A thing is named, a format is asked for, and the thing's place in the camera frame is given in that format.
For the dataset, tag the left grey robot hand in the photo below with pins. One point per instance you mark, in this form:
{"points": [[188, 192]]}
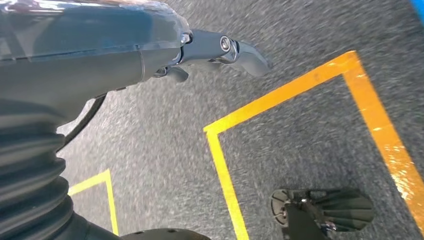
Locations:
{"points": [[82, 66]]}

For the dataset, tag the blue metal shelf rack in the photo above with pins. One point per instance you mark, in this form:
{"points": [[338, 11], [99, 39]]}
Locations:
{"points": [[418, 8]]}

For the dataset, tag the black ribbed robot foot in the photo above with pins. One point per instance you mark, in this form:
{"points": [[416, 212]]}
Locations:
{"points": [[344, 208]]}

